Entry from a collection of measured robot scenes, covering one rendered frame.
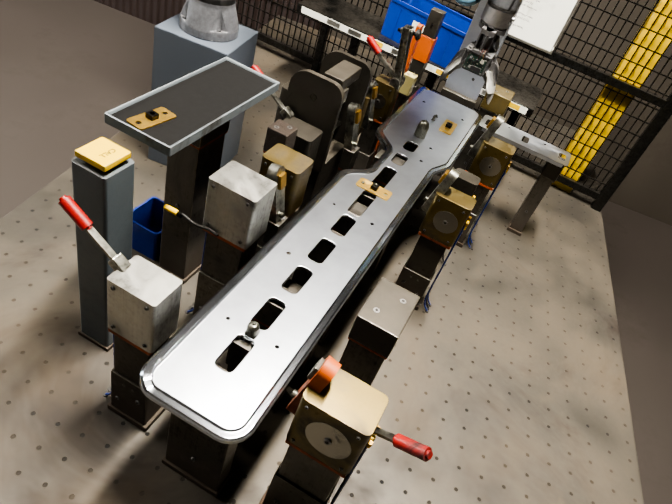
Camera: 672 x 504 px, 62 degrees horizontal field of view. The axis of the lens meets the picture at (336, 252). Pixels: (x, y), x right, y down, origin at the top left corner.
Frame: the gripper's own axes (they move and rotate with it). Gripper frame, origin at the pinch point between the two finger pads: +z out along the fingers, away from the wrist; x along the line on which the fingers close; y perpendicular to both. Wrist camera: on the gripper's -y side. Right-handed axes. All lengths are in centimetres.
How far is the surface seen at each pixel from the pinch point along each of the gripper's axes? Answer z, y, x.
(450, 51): 2.6, -33.5, -13.0
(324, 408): 5, 109, 12
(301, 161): 3, 62, -18
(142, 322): 10, 109, -19
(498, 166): 11.1, 8.7, 18.1
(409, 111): 11.2, 1.7, -12.1
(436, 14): -7.6, -28.6, -20.9
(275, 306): 12, 91, -5
